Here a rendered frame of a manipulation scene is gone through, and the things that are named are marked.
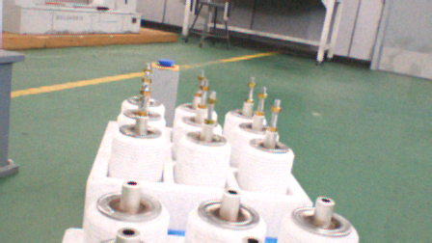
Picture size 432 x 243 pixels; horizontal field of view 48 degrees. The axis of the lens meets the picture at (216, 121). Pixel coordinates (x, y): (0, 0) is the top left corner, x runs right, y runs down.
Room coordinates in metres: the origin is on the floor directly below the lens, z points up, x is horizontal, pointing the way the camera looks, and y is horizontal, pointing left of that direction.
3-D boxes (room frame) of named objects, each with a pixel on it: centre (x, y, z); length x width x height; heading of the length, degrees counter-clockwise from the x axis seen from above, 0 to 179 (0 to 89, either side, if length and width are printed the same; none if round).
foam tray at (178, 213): (0.97, 0.03, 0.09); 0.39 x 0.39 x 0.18; 9
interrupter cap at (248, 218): (0.55, -0.03, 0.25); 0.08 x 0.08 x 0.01
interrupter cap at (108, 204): (0.52, 0.08, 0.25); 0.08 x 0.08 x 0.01
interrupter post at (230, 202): (0.55, -0.03, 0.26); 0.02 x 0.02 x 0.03
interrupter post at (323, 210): (0.57, -0.15, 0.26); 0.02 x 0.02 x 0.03
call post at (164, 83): (1.24, 0.15, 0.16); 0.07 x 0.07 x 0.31; 9
